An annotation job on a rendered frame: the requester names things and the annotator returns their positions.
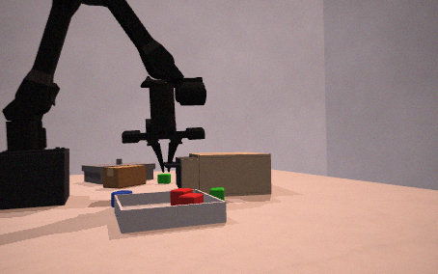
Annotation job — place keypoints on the red block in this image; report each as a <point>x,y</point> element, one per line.
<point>178,192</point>
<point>190,198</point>

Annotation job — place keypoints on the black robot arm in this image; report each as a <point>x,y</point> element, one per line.
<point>37,92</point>

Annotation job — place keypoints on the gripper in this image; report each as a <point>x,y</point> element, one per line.
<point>163,119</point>

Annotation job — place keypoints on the small green block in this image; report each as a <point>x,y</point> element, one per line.
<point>218,193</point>
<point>164,178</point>

